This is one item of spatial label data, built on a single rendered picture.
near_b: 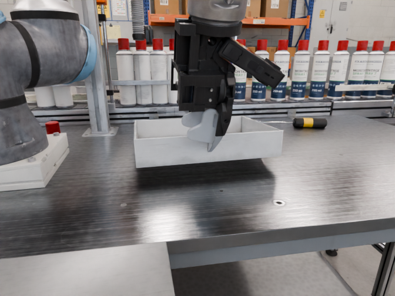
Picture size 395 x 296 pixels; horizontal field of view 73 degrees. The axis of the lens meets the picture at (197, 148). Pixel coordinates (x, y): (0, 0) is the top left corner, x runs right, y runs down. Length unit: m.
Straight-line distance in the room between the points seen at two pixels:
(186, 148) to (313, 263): 0.94
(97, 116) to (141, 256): 0.53
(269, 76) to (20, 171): 0.41
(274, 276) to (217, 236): 0.87
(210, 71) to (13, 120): 0.33
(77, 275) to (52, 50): 0.39
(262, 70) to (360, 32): 6.72
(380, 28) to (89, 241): 7.30
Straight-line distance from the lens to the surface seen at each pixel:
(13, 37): 0.55
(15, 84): 0.55
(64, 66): 0.58
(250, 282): 1.16
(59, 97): 0.94
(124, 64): 0.89
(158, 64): 0.89
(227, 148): 0.48
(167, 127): 0.65
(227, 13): 0.35
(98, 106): 0.78
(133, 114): 0.88
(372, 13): 7.28
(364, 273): 1.70
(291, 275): 1.22
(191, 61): 0.38
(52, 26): 0.58
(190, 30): 0.36
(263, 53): 0.96
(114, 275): 0.31
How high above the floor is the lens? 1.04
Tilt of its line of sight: 19 degrees down
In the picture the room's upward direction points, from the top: straight up
